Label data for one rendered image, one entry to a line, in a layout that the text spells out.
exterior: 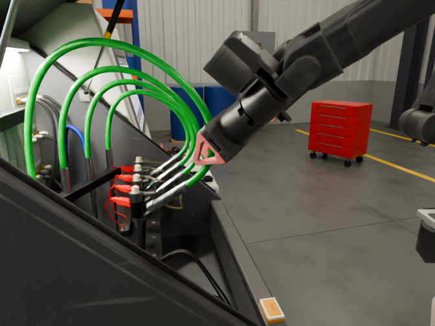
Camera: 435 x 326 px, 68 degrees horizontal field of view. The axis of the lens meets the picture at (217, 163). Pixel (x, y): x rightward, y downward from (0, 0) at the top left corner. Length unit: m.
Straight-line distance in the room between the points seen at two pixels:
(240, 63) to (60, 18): 0.70
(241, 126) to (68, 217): 0.26
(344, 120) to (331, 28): 4.36
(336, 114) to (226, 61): 4.42
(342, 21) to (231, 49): 0.14
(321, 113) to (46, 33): 4.27
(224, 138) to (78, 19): 0.67
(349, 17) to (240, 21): 7.20
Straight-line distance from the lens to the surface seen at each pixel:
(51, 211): 0.38
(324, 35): 0.43
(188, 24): 7.30
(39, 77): 0.68
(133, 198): 0.72
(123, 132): 1.01
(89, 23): 1.05
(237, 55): 0.45
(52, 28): 1.07
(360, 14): 0.43
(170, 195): 0.61
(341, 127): 4.80
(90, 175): 0.89
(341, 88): 8.86
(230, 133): 0.50
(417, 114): 0.98
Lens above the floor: 1.39
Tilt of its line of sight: 17 degrees down
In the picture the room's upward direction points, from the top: straight up
